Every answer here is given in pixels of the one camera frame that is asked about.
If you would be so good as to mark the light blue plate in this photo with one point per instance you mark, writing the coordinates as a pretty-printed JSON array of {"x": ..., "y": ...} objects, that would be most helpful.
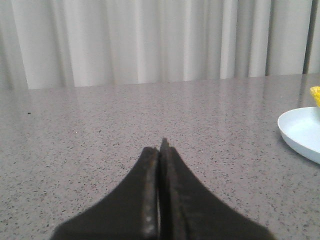
[{"x": 300, "y": 129}]

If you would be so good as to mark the yellow corn cob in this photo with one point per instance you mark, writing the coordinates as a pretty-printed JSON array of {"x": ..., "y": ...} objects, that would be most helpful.
[{"x": 315, "y": 93}]

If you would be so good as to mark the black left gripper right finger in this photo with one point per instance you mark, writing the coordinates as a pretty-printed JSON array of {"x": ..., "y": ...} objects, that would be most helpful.
[{"x": 191, "y": 212}]

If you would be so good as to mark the white pleated curtain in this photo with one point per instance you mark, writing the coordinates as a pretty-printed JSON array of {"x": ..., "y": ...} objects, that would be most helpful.
[{"x": 79, "y": 43}]

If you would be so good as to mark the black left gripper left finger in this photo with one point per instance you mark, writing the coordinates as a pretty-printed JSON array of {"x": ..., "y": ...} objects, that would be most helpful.
[{"x": 129, "y": 212}]

